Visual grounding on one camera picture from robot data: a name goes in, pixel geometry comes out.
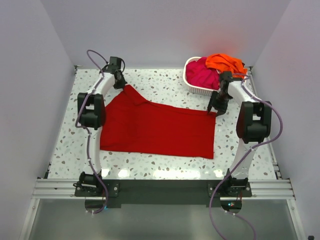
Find white laundry basket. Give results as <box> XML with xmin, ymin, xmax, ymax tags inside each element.
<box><xmin>183</xmin><ymin>56</ymin><xmax>249</xmax><ymax>97</ymax></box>

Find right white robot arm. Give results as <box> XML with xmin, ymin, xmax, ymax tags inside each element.
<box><xmin>207</xmin><ymin>71</ymin><xmax>272</xmax><ymax>197</ymax></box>

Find magenta t shirt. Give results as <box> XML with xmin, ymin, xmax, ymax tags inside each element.
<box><xmin>185</xmin><ymin>57</ymin><xmax>220</xmax><ymax>90</ymax></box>

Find aluminium frame rail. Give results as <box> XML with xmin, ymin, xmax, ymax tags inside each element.
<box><xmin>32</xmin><ymin>179</ymin><xmax>295</xmax><ymax>200</ymax></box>

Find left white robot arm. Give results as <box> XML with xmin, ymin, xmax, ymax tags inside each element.
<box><xmin>75</xmin><ymin>56</ymin><xmax>127</xmax><ymax>196</ymax></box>

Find orange t shirt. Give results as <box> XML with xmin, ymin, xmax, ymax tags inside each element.
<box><xmin>205</xmin><ymin>53</ymin><xmax>247</xmax><ymax>74</ymax></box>

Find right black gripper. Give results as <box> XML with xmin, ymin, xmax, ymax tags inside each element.
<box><xmin>207</xmin><ymin>90</ymin><xmax>232</xmax><ymax>117</ymax></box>

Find red t shirt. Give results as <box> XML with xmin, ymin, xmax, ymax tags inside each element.
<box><xmin>99</xmin><ymin>85</ymin><xmax>216</xmax><ymax>159</ymax></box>

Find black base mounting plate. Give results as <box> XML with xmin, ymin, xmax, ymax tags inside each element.
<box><xmin>73</xmin><ymin>176</ymin><xmax>253</xmax><ymax>209</ymax></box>

